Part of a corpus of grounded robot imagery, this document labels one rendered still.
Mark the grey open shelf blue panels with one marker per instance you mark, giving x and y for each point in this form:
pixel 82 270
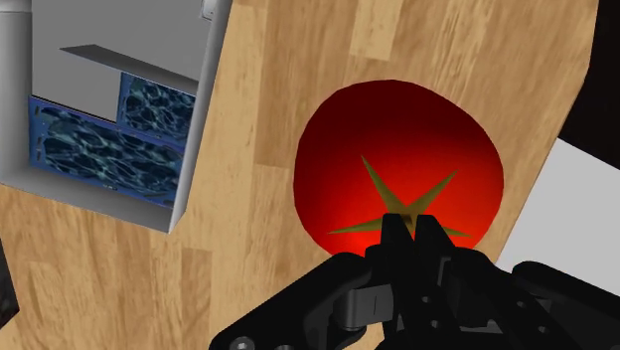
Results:
pixel 97 72

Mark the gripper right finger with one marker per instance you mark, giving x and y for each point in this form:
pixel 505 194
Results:
pixel 533 300

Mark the red tomato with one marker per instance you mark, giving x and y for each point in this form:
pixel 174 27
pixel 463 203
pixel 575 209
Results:
pixel 402 135

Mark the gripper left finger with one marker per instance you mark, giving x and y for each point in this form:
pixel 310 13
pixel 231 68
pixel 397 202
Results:
pixel 310 295

